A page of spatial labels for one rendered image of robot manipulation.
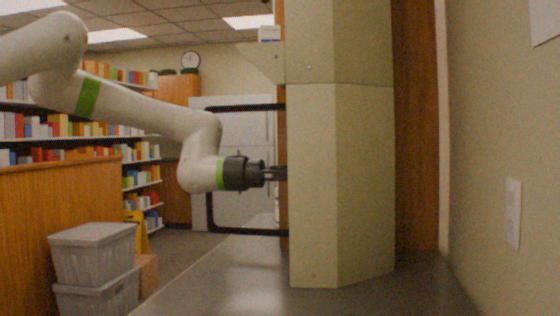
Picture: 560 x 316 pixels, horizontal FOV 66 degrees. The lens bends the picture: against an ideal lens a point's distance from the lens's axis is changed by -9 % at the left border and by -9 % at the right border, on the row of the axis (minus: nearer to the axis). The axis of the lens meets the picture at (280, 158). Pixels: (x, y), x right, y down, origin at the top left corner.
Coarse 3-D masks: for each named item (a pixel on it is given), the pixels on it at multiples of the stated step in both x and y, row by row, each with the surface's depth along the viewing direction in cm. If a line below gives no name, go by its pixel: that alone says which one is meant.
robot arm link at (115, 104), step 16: (112, 96) 116; (128, 96) 118; (144, 96) 122; (96, 112) 115; (112, 112) 117; (128, 112) 118; (144, 112) 120; (160, 112) 122; (176, 112) 124; (192, 112) 127; (208, 112) 130; (144, 128) 123; (160, 128) 123; (176, 128) 124; (192, 128) 126; (208, 128) 127
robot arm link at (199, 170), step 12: (192, 144) 125; (204, 144) 125; (192, 156) 123; (204, 156) 123; (216, 156) 125; (180, 168) 123; (192, 168) 121; (204, 168) 121; (216, 168) 121; (180, 180) 123; (192, 180) 121; (204, 180) 121; (216, 180) 121; (192, 192) 124; (204, 192) 125
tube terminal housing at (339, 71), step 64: (320, 0) 104; (384, 0) 114; (320, 64) 105; (384, 64) 114; (320, 128) 106; (384, 128) 115; (320, 192) 107; (384, 192) 115; (320, 256) 108; (384, 256) 116
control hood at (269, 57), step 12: (240, 48) 108; (252, 48) 108; (264, 48) 107; (276, 48) 107; (252, 60) 108; (264, 60) 107; (276, 60) 107; (264, 72) 108; (276, 72) 107; (276, 84) 108
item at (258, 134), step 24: (240, 120) 143; (264, 120) 141; (240, 144) 144; (264, 144) 141; (216, 192) 147; (264, 192) 142; (216, 216) 148; (240, 216) 145; (264, 216) 143; (288, 216) 140
